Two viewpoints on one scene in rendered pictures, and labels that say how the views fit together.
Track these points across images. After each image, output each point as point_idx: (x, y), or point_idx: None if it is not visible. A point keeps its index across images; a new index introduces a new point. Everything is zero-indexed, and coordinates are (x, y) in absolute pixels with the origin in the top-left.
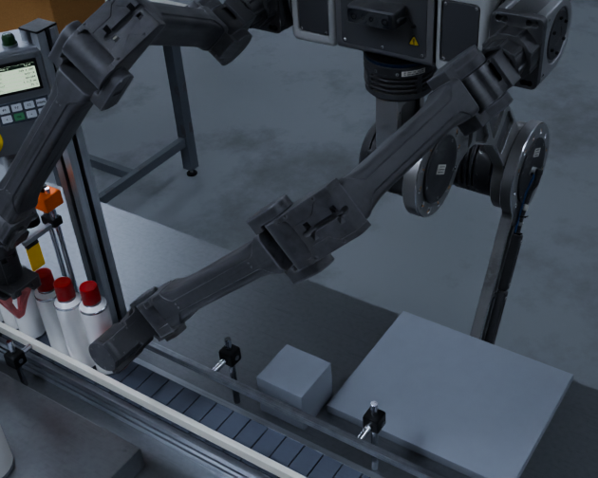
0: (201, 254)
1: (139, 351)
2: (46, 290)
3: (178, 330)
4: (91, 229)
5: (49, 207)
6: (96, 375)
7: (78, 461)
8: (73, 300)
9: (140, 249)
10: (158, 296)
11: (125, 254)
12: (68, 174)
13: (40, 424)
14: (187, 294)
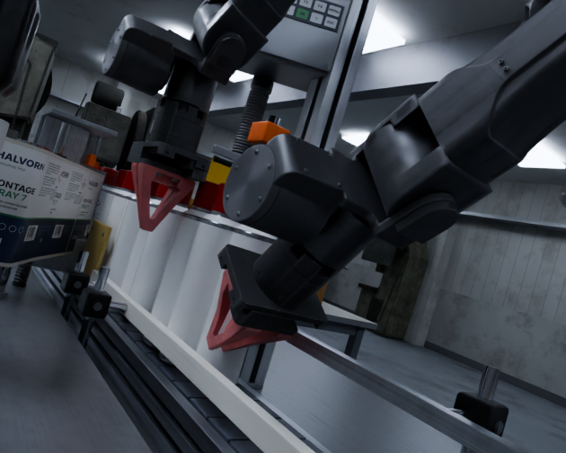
0: (375, 396)
1: (295, 313)
2: (202, 205)
3: (444, 201)
4: None
5: (269, 136)
6: (188, 350)
7: (22, 434)
8: (232, 220)
9: (302, 363)
10: (450, 72)
11: (285, 359)
12: (310, 122)
13: (35, 363)
14: None
